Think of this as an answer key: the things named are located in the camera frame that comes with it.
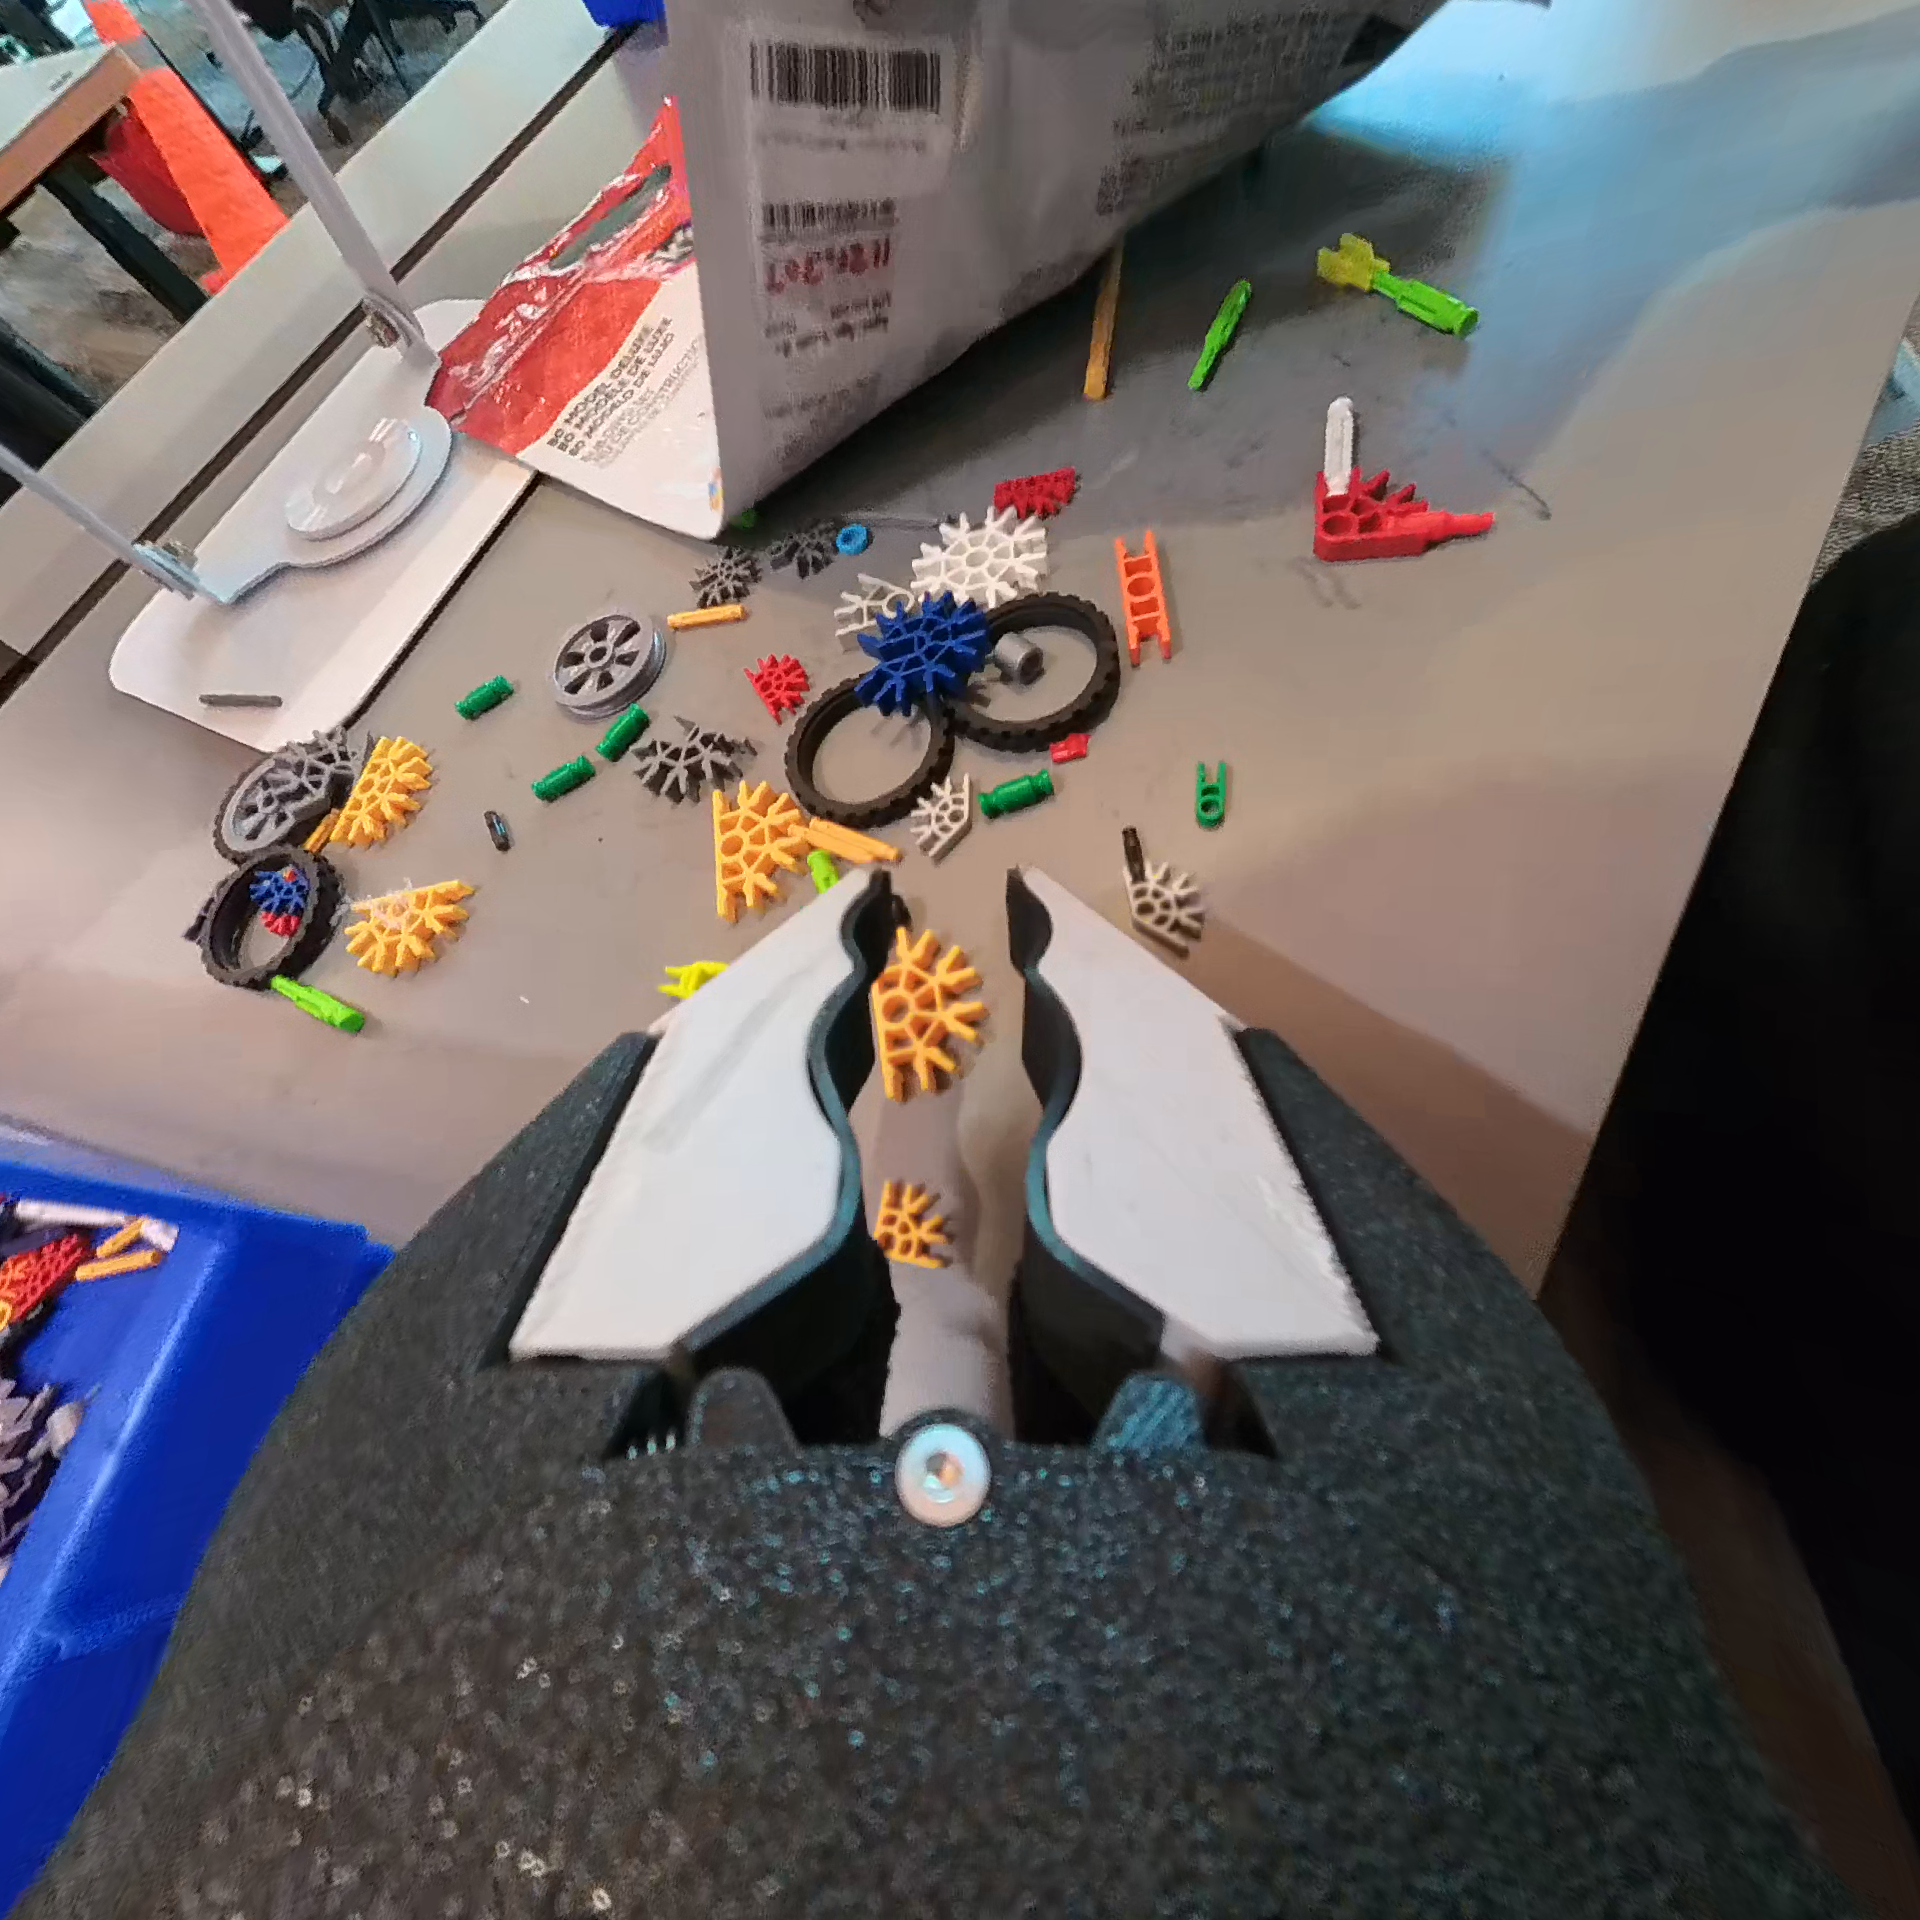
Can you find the short white toy rod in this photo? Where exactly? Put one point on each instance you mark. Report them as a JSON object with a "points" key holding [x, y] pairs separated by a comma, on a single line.
{"points": [[1337, 435]]}

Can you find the black toy tyre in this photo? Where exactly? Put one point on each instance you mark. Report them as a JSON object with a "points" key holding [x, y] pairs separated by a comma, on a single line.
{"points": [[818, 790], [215, 952], [1079, 697]]}

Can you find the blue snowflake toy connector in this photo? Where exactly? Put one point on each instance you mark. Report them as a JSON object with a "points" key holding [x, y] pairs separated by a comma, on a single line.
{"points": [[922, 646]]}

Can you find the yellow half snowflake connector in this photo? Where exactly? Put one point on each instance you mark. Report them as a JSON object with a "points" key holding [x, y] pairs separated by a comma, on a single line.
{"points": [[405, 923]]}

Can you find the wooden side table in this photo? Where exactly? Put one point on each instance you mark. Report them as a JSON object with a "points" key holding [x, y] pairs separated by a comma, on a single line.
{"points": [[53, 114]]}

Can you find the black office chair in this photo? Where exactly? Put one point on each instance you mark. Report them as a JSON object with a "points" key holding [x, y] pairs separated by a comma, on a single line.
{"points": [[1801, 1050]]}

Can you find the small blue toy connector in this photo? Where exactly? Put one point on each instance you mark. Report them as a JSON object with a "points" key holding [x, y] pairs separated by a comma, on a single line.
{"points": [[278, 891]]}

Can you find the long yellow toy rod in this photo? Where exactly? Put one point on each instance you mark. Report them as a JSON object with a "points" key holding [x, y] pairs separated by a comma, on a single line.
{"points": [[1103, 324]]}

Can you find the yellow-green toy clip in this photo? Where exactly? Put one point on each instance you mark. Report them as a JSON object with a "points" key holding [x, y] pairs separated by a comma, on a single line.
{"points": [[693, 980], [1349, 267]]}

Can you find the short green toy rod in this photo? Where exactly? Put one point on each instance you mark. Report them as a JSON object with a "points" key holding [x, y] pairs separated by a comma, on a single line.
{"points": [[1431, 306], [621, 733], [485, 697], [561, 779], [1220, 337], [1015, 794]]}

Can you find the small yellow fan connector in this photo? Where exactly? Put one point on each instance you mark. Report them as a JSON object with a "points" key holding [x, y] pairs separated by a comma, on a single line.
{"points": [[913, 1224]]}

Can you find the green toy clip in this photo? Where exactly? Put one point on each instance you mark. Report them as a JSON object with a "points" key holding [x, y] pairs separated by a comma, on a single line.
{"points": [[1211, 810]]}

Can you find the white base board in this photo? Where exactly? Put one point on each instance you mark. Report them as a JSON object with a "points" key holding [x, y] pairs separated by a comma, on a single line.
{"points": [[375, 600]]}

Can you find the short yellow toy rod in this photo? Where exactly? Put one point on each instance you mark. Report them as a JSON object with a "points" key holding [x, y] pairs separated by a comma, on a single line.
{"points": [[850, 843], [705, 615]]}

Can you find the pale grey fan connector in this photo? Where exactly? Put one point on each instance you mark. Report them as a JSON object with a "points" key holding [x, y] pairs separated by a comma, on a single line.
{"points": [[873, 607], [941, 814]]}

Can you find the grey fan connector with rod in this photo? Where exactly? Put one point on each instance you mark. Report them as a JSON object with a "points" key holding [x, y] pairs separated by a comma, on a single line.
{"points": [[1165, 905]]}

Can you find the orange textured block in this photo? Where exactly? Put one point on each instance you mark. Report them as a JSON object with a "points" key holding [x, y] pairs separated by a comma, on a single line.
{"points": [[192, 180]]}

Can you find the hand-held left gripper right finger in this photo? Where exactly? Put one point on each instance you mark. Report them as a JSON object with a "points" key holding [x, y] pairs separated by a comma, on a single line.
{"points": [[1187, 1187]]}

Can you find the white snowflake toy connector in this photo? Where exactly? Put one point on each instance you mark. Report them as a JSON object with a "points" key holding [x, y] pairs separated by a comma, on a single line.
{"points": [[985, 558]]}

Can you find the dark grey snowflake connector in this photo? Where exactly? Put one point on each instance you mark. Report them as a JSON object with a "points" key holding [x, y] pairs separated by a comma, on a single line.
{"points": [[323, 757], [729, 575], [689, 760]]}

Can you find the large red fan connector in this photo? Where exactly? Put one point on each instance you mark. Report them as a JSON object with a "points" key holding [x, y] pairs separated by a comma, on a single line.
{"points": [[1355, 527]]}

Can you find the black snowflake toy connector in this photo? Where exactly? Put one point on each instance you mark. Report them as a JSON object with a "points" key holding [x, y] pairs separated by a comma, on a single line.
{"points": [[805, 547]]}

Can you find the grey spoked toy wheel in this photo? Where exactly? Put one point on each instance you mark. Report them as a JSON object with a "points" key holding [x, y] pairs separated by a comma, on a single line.
{"points": [[609, 664], [263, 810]]}

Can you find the yellow snowflake toy connector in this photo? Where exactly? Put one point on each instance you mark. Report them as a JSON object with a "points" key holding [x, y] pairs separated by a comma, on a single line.
{"points": [[924, 1015], [759, 848], [382, 790]]}

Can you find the small grey toy spacer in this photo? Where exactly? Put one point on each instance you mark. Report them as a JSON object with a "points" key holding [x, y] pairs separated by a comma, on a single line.
{"points": [[1022, 659]]}

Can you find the pile of mixed toy pieces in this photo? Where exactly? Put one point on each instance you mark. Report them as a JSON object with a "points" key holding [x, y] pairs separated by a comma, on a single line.
{"points": [[36, 1275]]}

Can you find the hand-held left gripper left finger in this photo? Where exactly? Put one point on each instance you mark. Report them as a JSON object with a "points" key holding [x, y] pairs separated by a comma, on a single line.
{"points": [[705, 1154]]}

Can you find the blue plastic bin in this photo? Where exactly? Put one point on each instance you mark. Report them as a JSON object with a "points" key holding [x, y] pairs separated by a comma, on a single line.
{"points": [[192, 1425]]}

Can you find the orange ladder toy piece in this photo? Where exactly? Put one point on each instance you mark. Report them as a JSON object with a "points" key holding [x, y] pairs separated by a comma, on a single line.
{"points": [[1142, 600]]}

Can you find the red fan toy connector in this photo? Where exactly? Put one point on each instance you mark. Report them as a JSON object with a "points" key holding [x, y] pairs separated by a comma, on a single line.
{"points": [[1038, 491]]}

